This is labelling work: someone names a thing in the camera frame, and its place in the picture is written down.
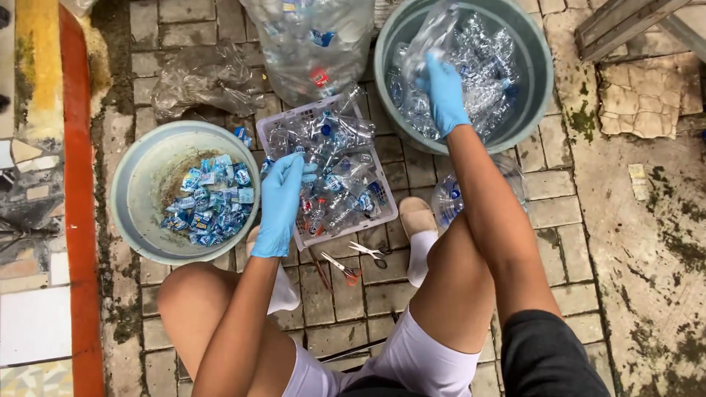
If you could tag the brown thin metal tool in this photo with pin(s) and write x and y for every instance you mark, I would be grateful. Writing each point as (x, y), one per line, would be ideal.
(321, 271)

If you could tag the beige right slipper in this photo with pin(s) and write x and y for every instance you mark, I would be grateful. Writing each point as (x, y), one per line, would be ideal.
(417, 215)

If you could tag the beige left slipper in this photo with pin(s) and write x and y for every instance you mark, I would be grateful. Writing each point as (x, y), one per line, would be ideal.
(252, 240)

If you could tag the person's right leg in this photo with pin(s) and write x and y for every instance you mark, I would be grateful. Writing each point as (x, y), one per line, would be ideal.
(455, 286)

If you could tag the crushed clear plastic bottle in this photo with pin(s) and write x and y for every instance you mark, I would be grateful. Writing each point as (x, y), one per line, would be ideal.
(424, 38)

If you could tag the black shirt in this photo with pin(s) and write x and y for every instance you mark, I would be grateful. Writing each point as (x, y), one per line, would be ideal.
(546, 358)

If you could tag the grey wooden bench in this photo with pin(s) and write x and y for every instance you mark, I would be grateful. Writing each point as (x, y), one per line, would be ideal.
(623, 22)

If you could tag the crumpled empty clear plastic bag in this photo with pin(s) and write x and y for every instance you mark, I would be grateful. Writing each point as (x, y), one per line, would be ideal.
(204, 82)

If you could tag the grey basin with bottles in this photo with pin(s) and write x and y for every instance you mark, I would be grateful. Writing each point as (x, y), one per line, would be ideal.
(532, 82)

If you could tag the loose blue label scrap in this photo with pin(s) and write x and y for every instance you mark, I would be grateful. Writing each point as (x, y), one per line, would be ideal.
(241, 135)

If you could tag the large clear bag of bottles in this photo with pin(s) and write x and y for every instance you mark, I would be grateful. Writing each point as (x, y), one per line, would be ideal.
(311, 44)

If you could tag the clear bottle with blue cap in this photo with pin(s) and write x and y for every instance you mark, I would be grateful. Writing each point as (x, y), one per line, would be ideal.
(448, 201)

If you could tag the person's leg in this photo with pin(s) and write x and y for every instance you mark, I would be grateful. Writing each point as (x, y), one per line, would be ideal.
(193, 309)
(455, 286)

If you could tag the thin dark metal rod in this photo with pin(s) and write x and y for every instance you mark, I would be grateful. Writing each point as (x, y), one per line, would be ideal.
(353, 350)

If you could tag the pile of blue bottle labels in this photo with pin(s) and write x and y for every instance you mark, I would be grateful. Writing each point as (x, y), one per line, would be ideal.
(212, 204)

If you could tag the heap of stripped clear bottles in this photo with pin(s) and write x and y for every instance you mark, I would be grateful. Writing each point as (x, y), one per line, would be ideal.
(485, 82)

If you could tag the person's left hand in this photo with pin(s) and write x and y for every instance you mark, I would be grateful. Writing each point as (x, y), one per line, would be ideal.
(278, 215)

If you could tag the white plastic lattice basket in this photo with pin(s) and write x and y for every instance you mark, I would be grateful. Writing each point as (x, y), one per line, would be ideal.
(380, 218)

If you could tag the white right sock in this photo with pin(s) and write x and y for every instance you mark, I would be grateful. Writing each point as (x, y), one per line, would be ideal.
(420, 256)

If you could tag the person's right hand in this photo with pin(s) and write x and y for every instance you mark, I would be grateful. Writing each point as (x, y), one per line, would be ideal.
(449, 102)

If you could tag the heap of labelled clear bottles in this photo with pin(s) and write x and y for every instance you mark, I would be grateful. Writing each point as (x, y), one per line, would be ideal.
(342, 165)

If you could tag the person's left leg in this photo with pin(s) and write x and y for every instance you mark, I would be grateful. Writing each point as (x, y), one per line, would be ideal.
(193, 309)

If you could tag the white shorts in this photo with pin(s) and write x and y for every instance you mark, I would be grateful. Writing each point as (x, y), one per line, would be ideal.
(419, 358)

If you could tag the small pale paper scrap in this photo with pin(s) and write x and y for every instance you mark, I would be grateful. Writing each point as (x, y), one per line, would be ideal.
(638, 181)

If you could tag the white sock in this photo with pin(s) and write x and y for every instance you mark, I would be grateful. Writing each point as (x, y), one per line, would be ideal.
(284, 295)
(420, 256)

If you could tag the white left sock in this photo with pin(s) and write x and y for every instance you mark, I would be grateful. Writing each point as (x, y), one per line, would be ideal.
(284, 295)

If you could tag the cracked beige tile slab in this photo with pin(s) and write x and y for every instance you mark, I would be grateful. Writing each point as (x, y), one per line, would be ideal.
(640, 96)

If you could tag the grey basin with labels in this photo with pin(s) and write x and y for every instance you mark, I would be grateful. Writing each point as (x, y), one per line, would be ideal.
(138, 187)

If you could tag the beige slipper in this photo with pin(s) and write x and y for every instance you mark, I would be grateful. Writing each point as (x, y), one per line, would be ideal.
(252, 240)
(417, 215)

